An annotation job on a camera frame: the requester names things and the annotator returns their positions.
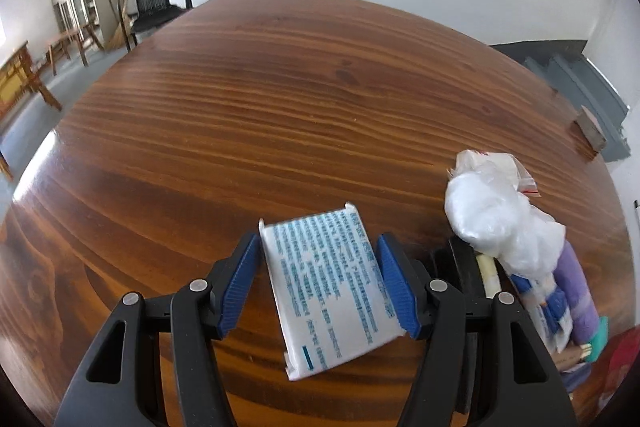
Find cream tube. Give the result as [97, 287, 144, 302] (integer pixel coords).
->
[476, 254, 501, 299]

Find white blue tube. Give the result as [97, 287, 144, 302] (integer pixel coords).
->
[510, 273, 573, 355]

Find purple garbage bag roll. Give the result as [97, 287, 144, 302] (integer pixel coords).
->
[553, 241, 600, 345]

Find white plastic bag bundle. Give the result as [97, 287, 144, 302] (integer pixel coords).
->
[444, 150, 566, 279]

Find white blue printed packet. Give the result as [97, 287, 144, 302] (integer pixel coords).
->
[258, 202, 405, 381]

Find red green storage tin box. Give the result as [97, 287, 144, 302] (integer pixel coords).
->
[598, 325, 639, 413]

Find pink card deck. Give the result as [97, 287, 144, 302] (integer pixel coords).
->
[575, 106, 606, 153]

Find grey staircase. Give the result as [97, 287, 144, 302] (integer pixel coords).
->
[492, 40, 631, 162]

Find wooden bench table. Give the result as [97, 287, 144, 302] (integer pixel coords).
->
[0, 41, 62, 118]

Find broom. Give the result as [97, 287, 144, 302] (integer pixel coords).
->
[105, 0, 130, 51]

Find black metal chair near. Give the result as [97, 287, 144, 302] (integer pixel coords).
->
[116, 0, 192, 52]

